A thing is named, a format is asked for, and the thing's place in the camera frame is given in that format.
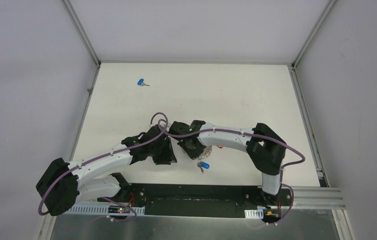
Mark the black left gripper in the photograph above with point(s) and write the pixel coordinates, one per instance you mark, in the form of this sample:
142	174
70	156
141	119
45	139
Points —
167	151

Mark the blue key tag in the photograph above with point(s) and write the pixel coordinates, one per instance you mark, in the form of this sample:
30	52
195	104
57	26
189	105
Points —
203	166

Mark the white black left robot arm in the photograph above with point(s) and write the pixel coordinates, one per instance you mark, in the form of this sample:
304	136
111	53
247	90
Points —
64	184

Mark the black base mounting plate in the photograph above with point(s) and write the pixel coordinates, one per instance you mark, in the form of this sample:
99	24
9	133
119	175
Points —
210	201

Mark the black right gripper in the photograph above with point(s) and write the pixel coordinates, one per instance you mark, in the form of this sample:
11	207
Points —
193	154

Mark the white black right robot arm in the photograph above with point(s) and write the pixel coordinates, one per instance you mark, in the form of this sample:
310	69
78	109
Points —
264	147

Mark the metal disc with keyrings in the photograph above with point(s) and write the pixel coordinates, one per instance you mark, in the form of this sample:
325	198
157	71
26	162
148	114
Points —
205	154

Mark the blue capped key far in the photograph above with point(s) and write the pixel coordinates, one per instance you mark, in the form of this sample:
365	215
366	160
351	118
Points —
142	83

